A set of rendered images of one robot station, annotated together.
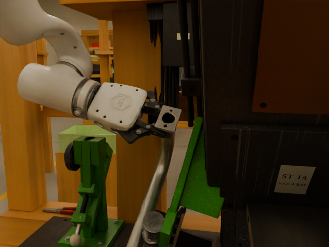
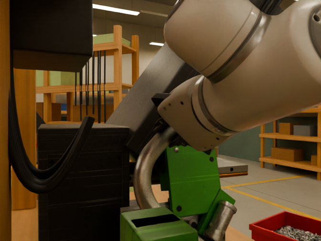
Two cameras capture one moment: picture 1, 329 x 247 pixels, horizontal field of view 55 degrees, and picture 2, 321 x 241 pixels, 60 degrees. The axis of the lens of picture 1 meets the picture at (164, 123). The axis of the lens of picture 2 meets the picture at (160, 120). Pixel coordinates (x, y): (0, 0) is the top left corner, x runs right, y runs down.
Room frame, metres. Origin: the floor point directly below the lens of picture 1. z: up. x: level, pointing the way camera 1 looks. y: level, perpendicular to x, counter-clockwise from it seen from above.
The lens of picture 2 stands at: (0.92, 0.40, 1.26)
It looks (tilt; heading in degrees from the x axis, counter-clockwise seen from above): 1 degrees down; 236
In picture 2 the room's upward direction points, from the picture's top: straight up
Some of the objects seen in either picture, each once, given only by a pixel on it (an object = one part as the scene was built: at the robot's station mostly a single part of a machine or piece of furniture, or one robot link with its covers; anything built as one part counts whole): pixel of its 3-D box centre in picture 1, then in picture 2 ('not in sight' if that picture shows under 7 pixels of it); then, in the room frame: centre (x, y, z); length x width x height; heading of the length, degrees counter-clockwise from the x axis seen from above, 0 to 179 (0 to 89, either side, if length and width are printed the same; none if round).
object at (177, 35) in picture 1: (199, 36); (49, 17); (0.81, -0.09, 1.42); 0.17 x 0.12 x 0.15; 79
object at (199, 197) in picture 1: (204, 168); (185, 158); (0.54, -0.07, 1.17); 0.13 x 0.12 x 0.20; 79
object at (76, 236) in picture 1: (78, 231); not in sight; (0.70, 0.21, 0.96); 0.06 x 0.03 x 0.06; 169
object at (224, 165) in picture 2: (297, 214); (171, 170); (0.47, -0.21, 1.11); 0.39 x 0.16 x 0.03; 169
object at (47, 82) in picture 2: not in sight; (55, 121); (-0.01, -3.58, 1.19); 2.30 x 0.55 x 2.39; 123
